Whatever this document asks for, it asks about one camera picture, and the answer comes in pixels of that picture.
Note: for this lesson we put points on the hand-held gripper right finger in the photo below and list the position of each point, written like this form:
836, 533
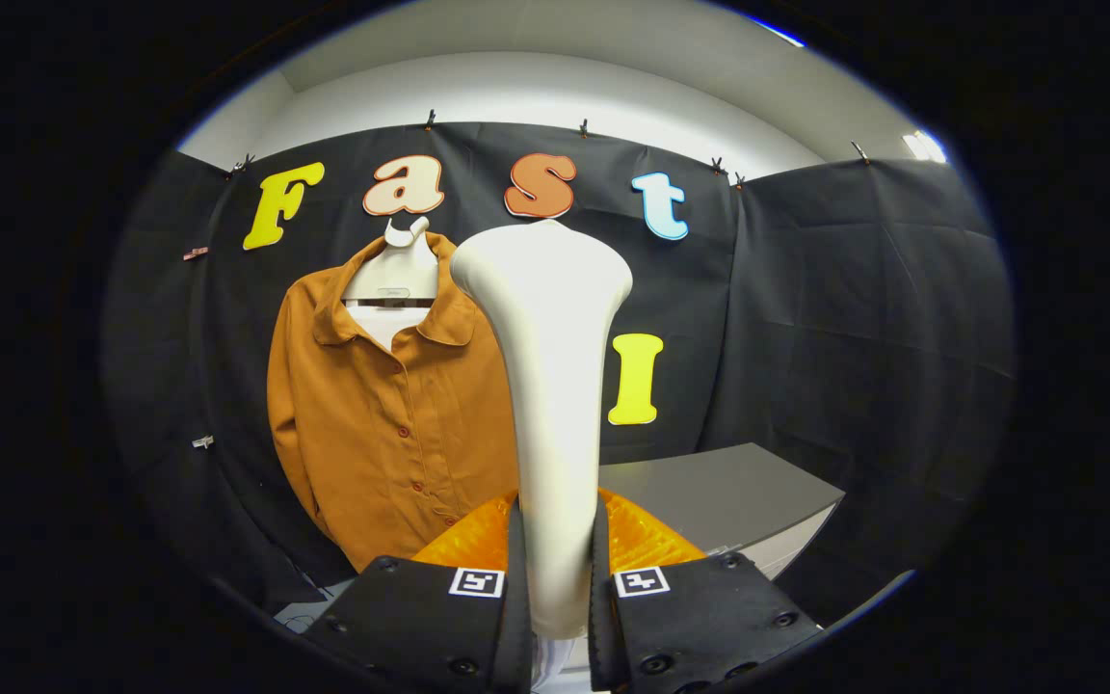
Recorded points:
603, 636

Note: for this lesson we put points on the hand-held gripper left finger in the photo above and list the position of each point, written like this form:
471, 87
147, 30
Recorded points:
516, 636

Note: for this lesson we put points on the orange button shirt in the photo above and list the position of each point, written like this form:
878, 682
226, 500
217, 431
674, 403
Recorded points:
372, 434

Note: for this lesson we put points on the white torso clothes form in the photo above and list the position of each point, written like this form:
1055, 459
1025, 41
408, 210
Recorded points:
391, 275

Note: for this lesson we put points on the grey cabinet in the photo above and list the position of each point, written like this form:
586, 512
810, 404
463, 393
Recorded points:
719, 492

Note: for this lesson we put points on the black backdrop cloth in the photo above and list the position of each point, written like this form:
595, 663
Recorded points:
854, 337

